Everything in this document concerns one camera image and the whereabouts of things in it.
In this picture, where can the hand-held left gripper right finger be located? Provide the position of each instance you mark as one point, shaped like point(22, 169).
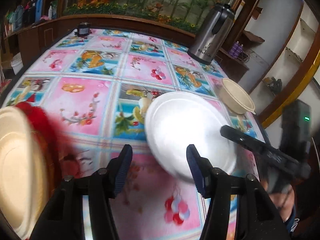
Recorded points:
point(196, 170)

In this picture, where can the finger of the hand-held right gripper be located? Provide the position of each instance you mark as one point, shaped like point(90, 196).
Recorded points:
point(240, 136)

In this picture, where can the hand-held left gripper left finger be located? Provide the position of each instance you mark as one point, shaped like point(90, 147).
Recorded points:
point(122, 172)

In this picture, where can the small cream plastic bowl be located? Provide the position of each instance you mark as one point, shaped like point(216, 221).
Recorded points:
point(232, 100)

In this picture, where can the large red scalloped plate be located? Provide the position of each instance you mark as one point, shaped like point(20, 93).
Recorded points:
point(50, 135)

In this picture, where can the large cream plastic bowl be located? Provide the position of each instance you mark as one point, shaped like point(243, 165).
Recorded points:
point(20, 167)

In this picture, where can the person's right forearm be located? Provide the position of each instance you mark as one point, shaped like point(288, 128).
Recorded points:
point(294, 221)

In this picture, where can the person's right hand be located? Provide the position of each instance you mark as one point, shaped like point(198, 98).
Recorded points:
point(281, 203)

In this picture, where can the yellow and black tools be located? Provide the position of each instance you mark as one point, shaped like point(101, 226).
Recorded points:
point(273, 83)

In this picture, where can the printed fruit tablecloth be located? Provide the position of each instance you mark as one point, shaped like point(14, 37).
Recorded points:
point(82, 97)

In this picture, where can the purple spray bottle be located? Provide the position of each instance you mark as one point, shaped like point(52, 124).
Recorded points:
point(233, 49)
point(240, 50)

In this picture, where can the stainless steel thermos jug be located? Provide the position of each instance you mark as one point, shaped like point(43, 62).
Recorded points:
point(212, 37)

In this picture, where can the small black device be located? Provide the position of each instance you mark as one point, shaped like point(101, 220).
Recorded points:
point(83, 29)

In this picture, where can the white plastic bucket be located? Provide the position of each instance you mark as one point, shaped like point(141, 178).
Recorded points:
point(16, 64)

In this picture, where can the pink cloth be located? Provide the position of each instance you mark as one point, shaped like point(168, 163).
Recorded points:
point(45, 18)

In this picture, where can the small white bottle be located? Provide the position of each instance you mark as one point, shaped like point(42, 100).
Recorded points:
point(50, 12)

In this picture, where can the black flask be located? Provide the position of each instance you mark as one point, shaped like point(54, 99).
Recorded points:
point(30, 13)

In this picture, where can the blue bottle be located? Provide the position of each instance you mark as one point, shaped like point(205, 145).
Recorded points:
point(39, 7)

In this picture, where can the blue plastic jug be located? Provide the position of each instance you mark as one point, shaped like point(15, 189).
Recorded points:
point(19, 17)

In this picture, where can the floral glass wall panel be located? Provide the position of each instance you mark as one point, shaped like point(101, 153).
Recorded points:
point(150, 2)

